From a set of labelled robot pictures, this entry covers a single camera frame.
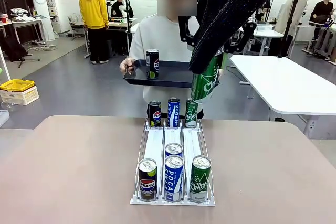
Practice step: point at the grey lab workbench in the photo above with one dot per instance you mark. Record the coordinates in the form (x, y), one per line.
(118, 24)

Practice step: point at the red cup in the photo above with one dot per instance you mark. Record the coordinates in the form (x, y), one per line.
(3, 19)

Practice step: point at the person in grey shirt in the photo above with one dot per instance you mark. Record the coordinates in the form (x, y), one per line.
(157, 35)

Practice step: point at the white plastic crate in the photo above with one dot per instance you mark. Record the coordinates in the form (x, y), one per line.
(21, 96)

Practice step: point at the person in beige jacket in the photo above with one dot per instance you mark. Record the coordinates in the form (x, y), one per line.
(296, 11)

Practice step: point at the person in yellow hoodie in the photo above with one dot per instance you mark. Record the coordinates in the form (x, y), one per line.
(93, 6)

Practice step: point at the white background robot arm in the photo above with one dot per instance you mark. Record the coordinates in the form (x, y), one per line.
(119, 5)

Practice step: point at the green Chilsung cider can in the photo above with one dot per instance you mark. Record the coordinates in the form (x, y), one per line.
(204, 85)
(190, 117)
(200, 182)

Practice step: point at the white side table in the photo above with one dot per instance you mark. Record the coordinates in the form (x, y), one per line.
(26, 21)

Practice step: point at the person's right hand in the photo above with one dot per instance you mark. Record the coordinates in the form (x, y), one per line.
(126, 66)

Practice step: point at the blue Pocari Sweat can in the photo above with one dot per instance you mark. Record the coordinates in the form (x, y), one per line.
(173, 149)
(173, 182)
(173, 113)

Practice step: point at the large white table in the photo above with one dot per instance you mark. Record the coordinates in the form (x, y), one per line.
(283, 82)

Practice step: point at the black camera tripod stand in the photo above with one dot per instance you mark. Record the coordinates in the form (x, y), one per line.
(290, 27)

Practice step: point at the seated person in black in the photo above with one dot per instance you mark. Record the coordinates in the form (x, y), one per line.
(324, 9)

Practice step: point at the black Pepsi can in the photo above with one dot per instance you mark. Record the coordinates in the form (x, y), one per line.
(147, 182)
(155, 115)
(152, 64)

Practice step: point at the black serving tray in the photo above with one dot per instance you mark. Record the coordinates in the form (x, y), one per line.
(170, 75)

